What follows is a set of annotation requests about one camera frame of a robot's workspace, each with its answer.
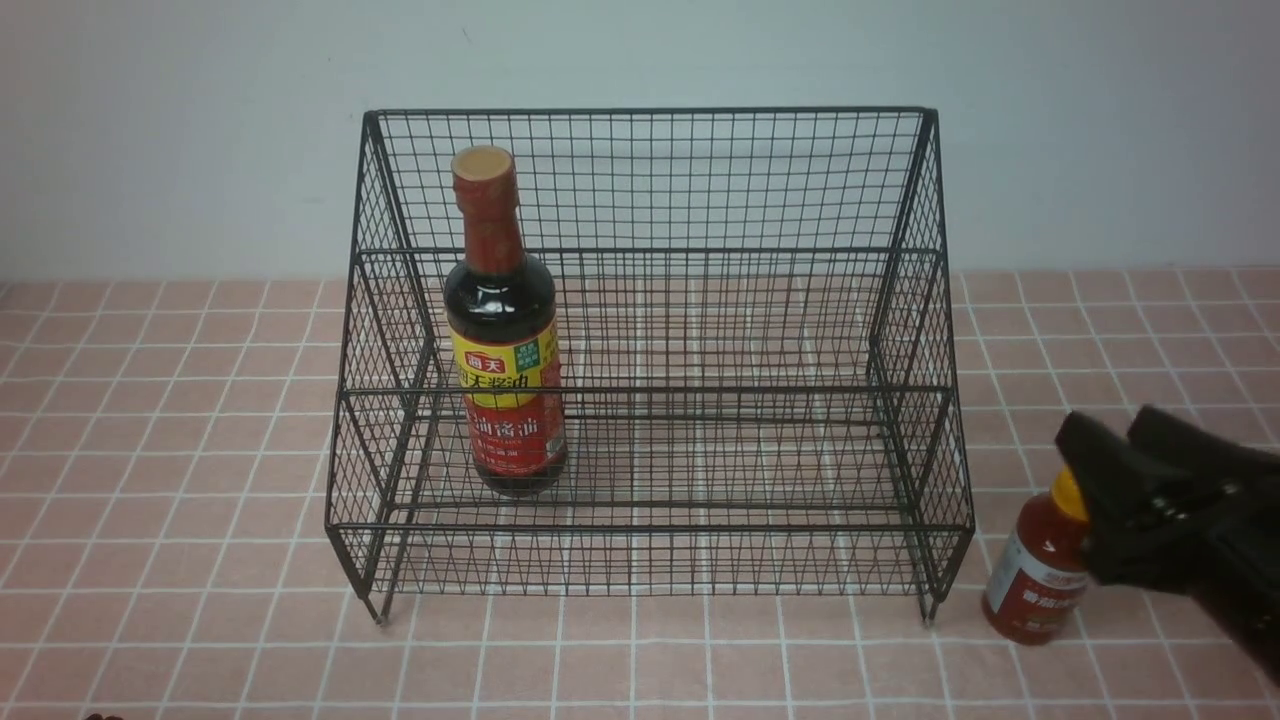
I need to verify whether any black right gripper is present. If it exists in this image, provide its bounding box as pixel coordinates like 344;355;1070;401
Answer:
1055;405;1279;641

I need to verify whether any red sauce bottle yellow cap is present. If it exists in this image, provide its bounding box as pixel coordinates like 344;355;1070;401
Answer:
982;465;1093;646

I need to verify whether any dark soy sauce bottle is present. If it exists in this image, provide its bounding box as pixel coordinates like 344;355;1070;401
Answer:
444;145;568;498

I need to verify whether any black wire mesh shelf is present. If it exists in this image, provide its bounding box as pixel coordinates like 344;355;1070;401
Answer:
324;106;975;623

